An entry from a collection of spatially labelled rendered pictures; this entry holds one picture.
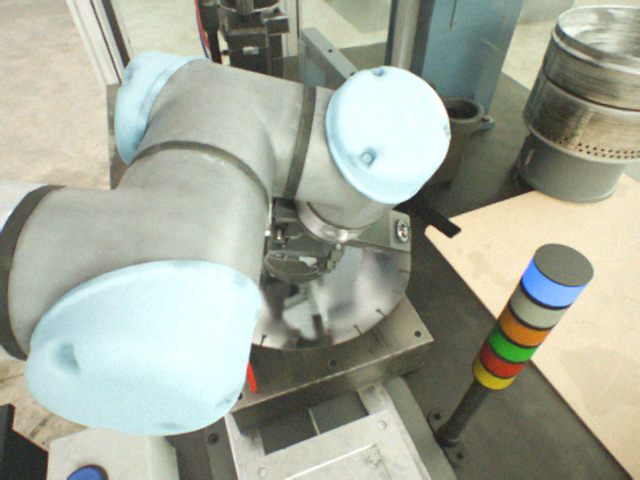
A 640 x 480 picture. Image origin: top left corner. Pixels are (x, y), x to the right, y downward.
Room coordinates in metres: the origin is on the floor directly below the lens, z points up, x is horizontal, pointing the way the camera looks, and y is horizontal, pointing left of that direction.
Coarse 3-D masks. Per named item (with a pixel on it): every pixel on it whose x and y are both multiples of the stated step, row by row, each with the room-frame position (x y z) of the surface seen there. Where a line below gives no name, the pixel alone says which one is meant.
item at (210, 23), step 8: (200, 0) 0.46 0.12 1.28; (208, 0) 0.46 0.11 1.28; (200, 8) 0.46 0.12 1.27; (208, 8) 0.46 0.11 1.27; (216, 8) 0.47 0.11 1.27; (200, 16) 0.46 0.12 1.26; (208, 16) 0.46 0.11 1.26; (216, 16) 0.47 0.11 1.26; (208, 24) 0.46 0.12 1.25; (216, 24) 0.46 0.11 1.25; (208, 32) 0.46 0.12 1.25; (216, 32) 0.47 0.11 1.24; (208, 40) 0.47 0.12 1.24; (216, 40) 0.47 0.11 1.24; (216, 48) 0.47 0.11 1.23; (216, 56) 0.46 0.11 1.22
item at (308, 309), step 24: (264, 264) 0.39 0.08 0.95; (336, 264) 0.39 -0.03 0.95; (360, 264) 0.39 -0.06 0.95; (384, 264) 0.39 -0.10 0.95; (408, 264) 0.39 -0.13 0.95; (264, 288) 0.35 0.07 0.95; (288, 288) 0.35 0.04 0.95; (312, 288) 0.35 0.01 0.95; (336, 288) 0.35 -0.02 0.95; (360, 288) 0.35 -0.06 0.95; (384, 288) 0.35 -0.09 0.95; (264, 312) 0.31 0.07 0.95; (288, 312) 0.31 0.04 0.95; (312, 312) 0.31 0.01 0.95; (336, 312) 0.31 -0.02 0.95; (360, 312) 0.31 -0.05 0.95; (384, 312) 0.31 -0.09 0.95; (288, 336) 0.27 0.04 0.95; (312, 336) 0.27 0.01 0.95; (336, 336) 0.27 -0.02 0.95
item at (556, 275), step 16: (544, 256) 0.22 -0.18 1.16; (560, 256) 0.22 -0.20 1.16; (576, 256) 0.22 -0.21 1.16; (528, 272) 0.22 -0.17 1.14; (544, 272) 0.21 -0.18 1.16; (560, 272) 0.21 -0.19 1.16; (576, 272) 0.21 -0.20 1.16; (592, 272) 0.21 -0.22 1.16; (528, 288) 0.21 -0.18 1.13; (544, 288) 0.20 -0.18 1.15; (560, 288) 0.19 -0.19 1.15; (576, 288) 0.19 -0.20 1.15; (544, 304) 0.20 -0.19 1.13; (560, 304) 0.19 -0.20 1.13
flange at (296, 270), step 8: (264, 248) 0.41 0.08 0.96; (264, 256) 0.40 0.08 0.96; (272, 264) 0.38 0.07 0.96; (280, 264) 0.38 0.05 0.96; (288, 264) 0.38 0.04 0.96; (296, 264) 0.38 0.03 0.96; (304, 264) 0.38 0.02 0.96; (280, 272) 0.37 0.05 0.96; (288, 272) 0.37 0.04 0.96; (296, 272) 0.37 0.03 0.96; (304, 272) 0.37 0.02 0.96; (312, 272) 0.37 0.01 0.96
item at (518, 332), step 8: (504, 312) 0.22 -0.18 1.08; (504, 320) 0.21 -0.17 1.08; (512, 320) 0.21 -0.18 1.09; (504, 328) 0.21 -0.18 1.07; (512, 328) 0.20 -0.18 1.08; (520, 328) 0.20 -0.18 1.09; (528, 328) 0.20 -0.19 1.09; (536, 328) 0.19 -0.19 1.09; (552, 328) 0.20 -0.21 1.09; (512, 336) 0.20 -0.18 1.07; (520, 336) 0.20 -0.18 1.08; (528, 336) 0.19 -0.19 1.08; (536, 336) 0.19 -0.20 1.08; (544, 336) 0.19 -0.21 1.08; (520, 344) 0.19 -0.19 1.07; (528, 344) 0.19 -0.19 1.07; (536, 344) 0.19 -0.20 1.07
